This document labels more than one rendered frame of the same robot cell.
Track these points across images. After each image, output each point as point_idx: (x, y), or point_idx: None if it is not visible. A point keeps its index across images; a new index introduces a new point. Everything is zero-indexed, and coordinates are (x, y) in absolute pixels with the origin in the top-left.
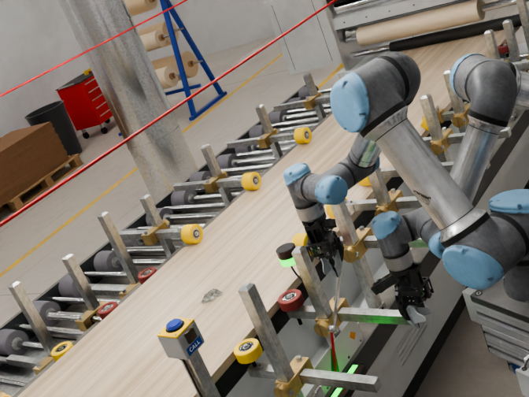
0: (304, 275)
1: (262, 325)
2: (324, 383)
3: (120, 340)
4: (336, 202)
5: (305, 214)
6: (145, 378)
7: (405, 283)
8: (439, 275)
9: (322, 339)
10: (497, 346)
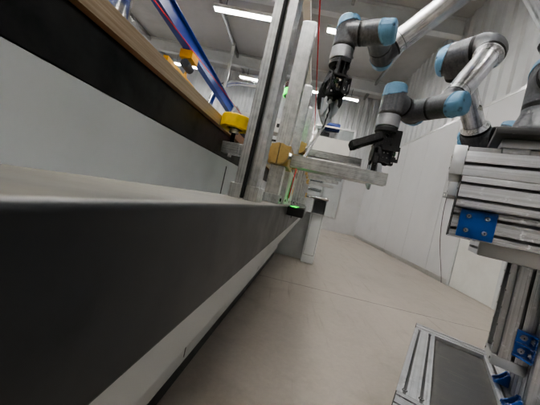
0: (301, 108)
1: (306, 67)
2: (321, 167)
3: None
4: (394, 34)
5: (345, 49)
6: None
7: (385, 143)
8: (288, 231)
9: None
10: (473, 195)
